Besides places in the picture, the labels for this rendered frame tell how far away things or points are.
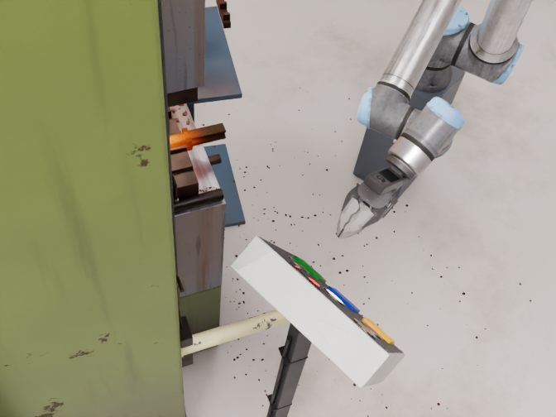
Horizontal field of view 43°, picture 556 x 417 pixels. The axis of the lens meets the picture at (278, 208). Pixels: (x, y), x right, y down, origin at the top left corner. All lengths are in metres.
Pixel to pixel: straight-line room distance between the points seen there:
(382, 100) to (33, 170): 0.93
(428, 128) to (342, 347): 0.53
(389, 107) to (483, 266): 1.34
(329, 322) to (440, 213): 1.73
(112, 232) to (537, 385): 1.93
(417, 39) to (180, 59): 0.67
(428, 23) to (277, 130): 1.44
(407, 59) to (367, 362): 0.77
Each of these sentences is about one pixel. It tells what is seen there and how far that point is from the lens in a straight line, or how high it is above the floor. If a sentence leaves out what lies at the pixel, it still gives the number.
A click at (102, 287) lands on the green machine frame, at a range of 1.32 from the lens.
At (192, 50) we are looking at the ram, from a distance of 1.29.
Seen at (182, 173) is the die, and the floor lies 0.98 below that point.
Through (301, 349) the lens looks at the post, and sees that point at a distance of 1.49.
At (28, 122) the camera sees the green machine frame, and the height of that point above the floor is 1.67.
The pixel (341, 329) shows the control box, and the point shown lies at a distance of 1.30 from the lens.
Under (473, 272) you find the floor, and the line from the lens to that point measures 2.87.
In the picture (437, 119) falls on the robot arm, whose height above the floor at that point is 1.25.
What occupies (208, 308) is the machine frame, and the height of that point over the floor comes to 0.34.
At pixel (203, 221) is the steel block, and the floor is 0.86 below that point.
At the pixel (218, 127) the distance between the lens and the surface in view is 1.76.
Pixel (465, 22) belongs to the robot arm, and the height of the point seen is 0.87.
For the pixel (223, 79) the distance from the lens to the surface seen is 2.21.
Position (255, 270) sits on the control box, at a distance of 1.35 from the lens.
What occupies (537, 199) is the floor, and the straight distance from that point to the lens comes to 3.18.
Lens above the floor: 2.36
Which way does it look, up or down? 56 degrees down
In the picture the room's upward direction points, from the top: 9 degrees clockwise
